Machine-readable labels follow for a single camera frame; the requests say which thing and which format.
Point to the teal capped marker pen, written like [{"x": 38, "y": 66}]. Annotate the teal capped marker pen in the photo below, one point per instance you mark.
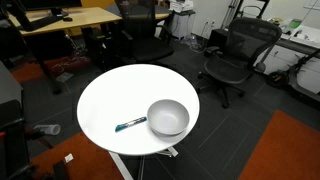
[{"x": 130, "y": 123}]

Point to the black computer mouse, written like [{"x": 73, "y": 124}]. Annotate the black computer mouse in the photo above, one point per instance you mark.
[{"x": 67, "y": 19}]

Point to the grey power strip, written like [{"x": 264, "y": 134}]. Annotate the grey power strip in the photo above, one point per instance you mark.
[{"x": 64, "y": 77}]

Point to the black electric scooter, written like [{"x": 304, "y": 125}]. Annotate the black electric scooter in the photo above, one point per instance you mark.
[{"x": 293, "y": 78}]

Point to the grey white round bowl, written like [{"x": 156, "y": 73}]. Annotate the grey white round bowl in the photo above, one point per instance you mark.
[{"x": 168, "y": 117}]

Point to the small white cabinet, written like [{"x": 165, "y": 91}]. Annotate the small white cabinet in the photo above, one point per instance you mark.
[{"x": 183, "y": 26}]

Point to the white printer box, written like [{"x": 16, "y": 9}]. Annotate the white printer box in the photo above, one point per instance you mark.
[{"x": 180, "y": 5}]

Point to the black tripod stand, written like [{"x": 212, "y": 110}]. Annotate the black tripod stand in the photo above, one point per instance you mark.
[{"x": 246, "y": 8}]

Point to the black mesh office chair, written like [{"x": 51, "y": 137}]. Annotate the black mesh office chair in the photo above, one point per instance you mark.
[{"x": 235, "y": 63}]

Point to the small white paper piece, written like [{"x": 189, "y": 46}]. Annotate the small white paper piece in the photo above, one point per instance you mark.
[{"x": 69, "y": 158}]

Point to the long white cabinet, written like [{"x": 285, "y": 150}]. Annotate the long white cabinet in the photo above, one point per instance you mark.
[{"x": 300, "y": 56}]

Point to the clear plastic cup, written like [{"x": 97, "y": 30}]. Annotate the clear plastic cup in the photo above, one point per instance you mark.
[{"x": 48, "y": 129}]

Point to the white metal table base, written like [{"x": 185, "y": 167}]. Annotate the white metal table base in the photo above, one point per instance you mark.
[{"x": 118, "y": 163}]

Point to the light wooden desk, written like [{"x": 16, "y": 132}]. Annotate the light wooden desk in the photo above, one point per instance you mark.
[{"x": 83, "y": 18}]

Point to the black computer tower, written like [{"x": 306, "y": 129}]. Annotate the black computer tower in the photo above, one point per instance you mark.
[{"x": 218, "y": 38}]

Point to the black computer monitor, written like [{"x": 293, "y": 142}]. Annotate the black computer monitor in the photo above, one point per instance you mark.
[{"x": 50, "y": 4}]

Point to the black keyboard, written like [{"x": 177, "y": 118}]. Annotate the black keyboard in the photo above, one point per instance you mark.
[{"x": 40, "y": 22}]

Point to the black padded office chair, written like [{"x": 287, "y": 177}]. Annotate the black padded office chair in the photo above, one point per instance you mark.
[{"x": 146, "y": 46}]

